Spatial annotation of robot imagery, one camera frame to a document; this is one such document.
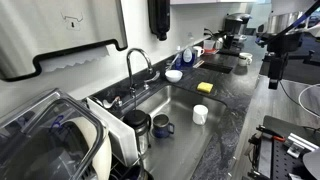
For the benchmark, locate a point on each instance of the white ceramic bowl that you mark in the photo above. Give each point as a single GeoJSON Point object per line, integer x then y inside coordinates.
{"type": "Point", "coordinates": [173, 75]}

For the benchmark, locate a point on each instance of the yellow kitchen sponge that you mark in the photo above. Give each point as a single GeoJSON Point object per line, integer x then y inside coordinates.
{"type": "Point", "coordinates": [205, 87]}

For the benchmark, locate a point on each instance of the dish brush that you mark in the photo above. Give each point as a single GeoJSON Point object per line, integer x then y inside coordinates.
{"type": "Point", "coordinates": [172, 63]}

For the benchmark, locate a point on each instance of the dark blue metal mug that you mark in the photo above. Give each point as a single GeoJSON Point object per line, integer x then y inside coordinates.
{"type": "Point", "coordinates": [162, 127]}

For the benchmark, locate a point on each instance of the stainless steel sink basin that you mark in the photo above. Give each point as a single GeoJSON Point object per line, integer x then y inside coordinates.
{"type": "Point", "coordinates": [177, 156]}

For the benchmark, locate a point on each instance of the blue dish soap bottle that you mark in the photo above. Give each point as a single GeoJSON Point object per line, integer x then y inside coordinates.
{"type": "Point", "coordinates": [188, 57]}

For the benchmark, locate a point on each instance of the white cup in sink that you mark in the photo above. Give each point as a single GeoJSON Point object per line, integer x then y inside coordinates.
{"type": "Point", "coordinates": [200, 113]}

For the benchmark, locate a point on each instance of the white mug near soap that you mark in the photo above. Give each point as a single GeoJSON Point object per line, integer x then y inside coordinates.
{"type": "Point", "coordinates": [199, 50]}

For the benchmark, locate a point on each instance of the white cutting board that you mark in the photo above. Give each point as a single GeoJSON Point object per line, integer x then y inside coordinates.
{"type": "Point", "coordinates": [122, 137]}

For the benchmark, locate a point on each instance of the clear measuring cup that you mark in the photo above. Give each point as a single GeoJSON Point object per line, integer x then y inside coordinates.
{"type": "Point", "coordinates": [208, 45]}

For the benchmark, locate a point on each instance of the white plate in rack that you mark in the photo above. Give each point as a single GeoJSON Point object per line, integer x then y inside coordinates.
{"type": "Point", "coordinates": [102, 160]}

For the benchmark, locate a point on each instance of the white mug on counter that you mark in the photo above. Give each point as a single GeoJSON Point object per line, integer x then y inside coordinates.
{"type": "Point", "coordinates": [245, 59]}

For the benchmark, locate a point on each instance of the black coffee machine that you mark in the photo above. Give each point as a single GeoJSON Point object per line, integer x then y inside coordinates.
{"type": "Point", "coordinates": [235, 24]}

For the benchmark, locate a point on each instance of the clear plastic storage container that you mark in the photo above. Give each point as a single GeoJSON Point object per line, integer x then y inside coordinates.
{"type": "Point", "coordinates": [38, 141]}

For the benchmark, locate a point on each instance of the black perforated breadboard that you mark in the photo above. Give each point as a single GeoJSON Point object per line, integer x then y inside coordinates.
{"type": "Point", "coordinates": [284, 151]}

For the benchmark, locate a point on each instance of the steel paper towel dispenser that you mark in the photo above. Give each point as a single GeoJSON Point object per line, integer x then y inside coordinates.
{"type": "Point", "coordinates": [35, 30]}

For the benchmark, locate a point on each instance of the black wall soap dispenser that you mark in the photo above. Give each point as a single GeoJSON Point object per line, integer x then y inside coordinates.
{"type": "Point", "coordinates": [159, 18]}

